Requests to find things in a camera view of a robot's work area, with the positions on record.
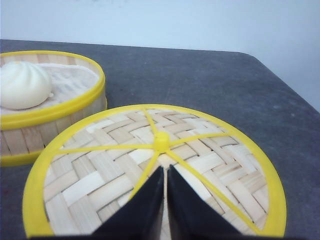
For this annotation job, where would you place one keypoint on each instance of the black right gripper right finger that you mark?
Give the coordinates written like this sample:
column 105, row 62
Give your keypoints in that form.
column 189, row 215

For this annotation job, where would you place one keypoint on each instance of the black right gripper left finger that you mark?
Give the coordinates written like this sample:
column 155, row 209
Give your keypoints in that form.
column 142, row 215

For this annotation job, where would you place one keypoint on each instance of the woven bamboo steamer lid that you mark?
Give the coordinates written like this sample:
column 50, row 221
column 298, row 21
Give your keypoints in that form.
column 94, row 167

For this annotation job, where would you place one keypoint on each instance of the bamboo steamer tray one bun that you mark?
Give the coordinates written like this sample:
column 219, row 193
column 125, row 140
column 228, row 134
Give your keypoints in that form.
column 24, row 135

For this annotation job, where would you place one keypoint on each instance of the paper steamer liner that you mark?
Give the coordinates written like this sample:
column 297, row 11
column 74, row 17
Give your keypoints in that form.
column 68, row 82

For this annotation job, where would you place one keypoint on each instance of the white steamed bun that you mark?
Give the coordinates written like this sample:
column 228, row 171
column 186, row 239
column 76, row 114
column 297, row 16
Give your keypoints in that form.
column 23, row 85

